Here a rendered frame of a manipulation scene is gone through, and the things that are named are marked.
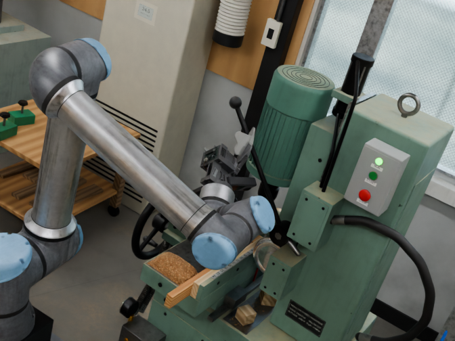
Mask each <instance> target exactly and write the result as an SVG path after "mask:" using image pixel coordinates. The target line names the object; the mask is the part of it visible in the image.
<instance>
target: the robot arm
mask: <svg viewBox="0 0 455 341"><path fill-rule="evenodd" d="M111 70H112V62H111V59H110V56H109V54H108V53H107V51H106V48H105V47H104V46H103V45H102V44H101V43H100V42H98V41H96V40H95V39H91V38H84V39H75V40H74V41H71V42H69V43H65V44H62V45H58V46H55V47H50V48H48V49H46V50H44V51H42V52H41V53H40V54H39V55H38V56H37V57H36V58H35V59H34V61H33V63H32V65H31V67H30V72H29V78H28V81H29V87H30V92H31V95H32V98H33V100H34V101H35V103H36V105H37V107H38V108H39V109H40V111H42V113H44V114H45V115H46V116H47V117H48V118H47V126H46V130H45V138H44V142H43V150H42V154H41V162H40V167H39V174H38V179H37V187H36V192H35V199H34V204H33V208H31V209H30V210H28V211H27V212H26V214H25V215H24V222H23V227H22V230H21V232H19V233H17V234H16V233H12V234H8V233H0V341H21V340H22V339H24V338H25V337H27V335H29V333H31V331H32V330H33V327H34V325H35V311H34V309H33V306H32V304H31V303H30V300H29V292H30V288H31V287H32V286H33V285H35V284H36V283H37V282H38V281H40V280H42V279H43V278H44V277H46V276H47V275H49V274H50V273H51V272H52V271H54V270H56V269H57V268H58V267H60V266H61V265H63V264H64V263H65V262H66V261H68V260H70V259H71V258H72V257H73V256H74V255H75V254H76V253H77V252H78V251H79V250H80V249H81V246H82V244H83V232H82V229H81V226H80V225H78V224H77V220H76V219H75V217H74V215H73V214H72V210H73V206H74V200H75V196H76V192H77V187H78V183H79V177H80V173H81V167H82V163H83V157H84V153H85V147H86V144H87V145H88V146H89V147H90V148H91V149H92V150H93V151H94V152H95V153H96V154H97V155H98V156H99V157H101V158H102V159H103V160H104V161H105V162H106V163H107V164H108V165H109V166H111V167H112V168H113V169H114V170H115V171H116V172H117V173H118V174H119V175H120V176H121V177H122V178H123V179H124V180H125V181H126V182H128V184H130V185H131V186H132V187H133V188H134V189H135V190H136V191H137V192H138V193H139V194H141V195H142V196H143V197H144V198H145V199H146V200H147V201H148V202H149V203H151V205H153V207H155V209H157V211H159V212H160V213H161V214H162V215H163V216H164V217H165V218H166V219H167V220H168V221H170V222H171V223H172V224H173V225H174V226H175V227H176V228H177V229H178V230H180V231H181V232H182V233H183V234H184V235H185V237H186V239H187V240H189V241H190V243H191V245H192V253H193V255H194V257H195V259H196V260H197V261H198V262H199V263H200V264H201V265H202V266H203V267H206V268H208V269H212V270H219V269H223V268H225V267H226V266H228V265H229V264H230V263H232V262H233V261H234V260H235V259H236V257H237V256H238V255H239V254H240V253H241V252H242V251H243V250H244V249H245V248H246V247H247V246H248V245H249V244H250V243H251V242H252V241H253V240H254V239H255V238H256V237H257V236H258V235H261V234H266V233H268V232H270V231H271V230H272V229H273V228H274V225H275V217H274V212H273V209H272V207H271V205H270V203H269V202H268V201H267V199H266V198H264V197H263V196H255V197H253V196H251V197H250V198H248V199H245V200H241V201H238V202H234V198H235V194H234V192H233V191H248V190H250V189H251V188H252V187H255V186H257V183H256V180H255V178H254V177H235V175H237V174H238V173H239V171H240V169H241V168H242V166H243V164H244V163H245V162H246V161H247V159H248V157H249V155H250V152H251V150H252V145H253V141H254V136H255V127H253V128H252V129H251V131H250V132H249V134H248V135H247V134H245V133H242V132H240V131H237V132H236V133H235V135H234V138H235V140H236V146H235V148H234V153H235V155H238V157H237V158H235V157H234V156H233V155H232V154H231V153H230V151H228V147H226V146H225V145H224V144H221V145H218V146H217V147H216V146H215V145H214V146H213V148H212V149H210V150H208V149H207V148H205V147H204V150H205V152H203V155H202V160H201V163H200V168H202V169H203V170H205V171H206V172H207V173H206V176H205V177H203V178H202V179H201V180H200V183H201V184H203V185H204V186H203V187H202V188H201V191H200V196H199V197H198V196H197V195H196V194H195V193H194V192H193V191H192V190H191V189H190V188H189V187H188V186H187V185H186V184H185V183H183V182H182V181H181V180H180V179H179V178H178V177H177V176H176V175H174V174H173V173H172V172H171V171H170V170H169V169H168V168H167V167H166V166H165V165H164V164H163V163H162V162H161V161H160V160H158V159H157V158H156V157H155V156H154V155H153V154H152V153H151V152H149V151H148V150H147V149H146V148H145V147H144V146H143V145H142V144H141V143H140V142H139V141H138V140H137V139H136V138H135V137H133V136H132V135H131V134H130V133H129V132H128V131H127V130H126V129H124V128H123V127H122V126H121V125H120V124H119V123H118V122H117V121H115V119H113V117H111V115H109V114H108V113H107V112H106V111H105V110H104V109H103V108H102V107H101V106H99V105H98V104H97V103H96V102H95V99H96V97H97V96H98V90H99V86H100V82H101V81H104V80H106V79H107V78H108V76H109V75H110V73H111Z"/></svg>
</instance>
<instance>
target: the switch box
mask: <svg viewBox="0 0 455 341"><path fill-rule="evenodd" d="M378 157H381V158H382V159H383V164H382V165H380V166H379V165H377V164H376V162H375V160H376V158H378ZM409 159H410V155H409V154H407V153H405V152H403V151H401V150H399V149H397V148H395V147H393V146H391V145H389V144H387V143H385V142H383V141H381V140H379V139H377V138H373V139H371V140H370V141H368V142H366V143H365V145H364V148H363V150H362V153H361V155H360V158H359V160H358V162H357V165H356V167H355V170H354V172H353V175H352V177H351V180H350V182H349V185H348V187H347V190H346V192H345V195H344V198H345V199H346V200H348V201H350V202H352V203H353V204H355V205H357V206H359V207H360V208H363V209H364V210H367V211H368V212H370V213H372V214H373V215H375V216H377V217H379V216H380V215H381V214H382V213H384V211H386V210H387V209H388V207H389V204H390V202H391V199H392V197H393V195H394V193H395V190H396V189H397V186H398V184H399V181H400V179H401V177H402V175H403V173H404V170H405V168H406V165H407V163H408V161H409ZM372 163H373V164H375V165H377V166H379V167H381V168H383V171H382V172H381V171H379V170H377V169H375V168H373V167H371V164H372ZM370 171H376V172H377V173H378V179H377V180H375V181H373V180H371V179H370V178H369V176H368V174H369V172H370ZM366 178H367V179H369V180H371V181H373V182H375V183H377V184H376V187H375V186H373V185H371V184H369V183H367V182H365V179H366ZM362 189H367V190H368V191H369V192H370V195H371V197H370V199H369V200H368V201H366V203H368V206H365V205H363V204H361V203H359V202H357V199H358V198H359V192H360V191H361V190H362ZM359 199H360V198H359Z"/></svg>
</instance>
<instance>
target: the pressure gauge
mask: <svg viewBox="0 0 455 341"><path fill-rule="evenodd" d="M138 308H139V302H138V301H136V300H135V299H134V298H133V297H128V298H127V299H125V300H124V302H123V303H122V305H121V306H120V309H119V313H120V314H122V315H123V316H125V317H126V318H128V321H133V318H134V314H135V313H136V311H137V310H138ZM128 321H127V322H128Z"/></svg>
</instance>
